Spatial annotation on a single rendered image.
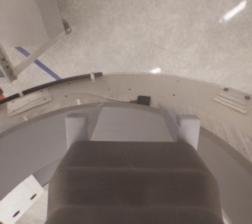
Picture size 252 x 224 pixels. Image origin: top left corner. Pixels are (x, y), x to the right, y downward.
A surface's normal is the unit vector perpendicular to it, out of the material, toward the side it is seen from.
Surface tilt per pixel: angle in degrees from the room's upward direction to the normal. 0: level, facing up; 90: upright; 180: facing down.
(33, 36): 0
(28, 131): 40
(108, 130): 3
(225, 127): 90
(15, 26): 0
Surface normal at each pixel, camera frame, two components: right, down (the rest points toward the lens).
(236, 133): -0.11, -0.79
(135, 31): -0.13, 0.61
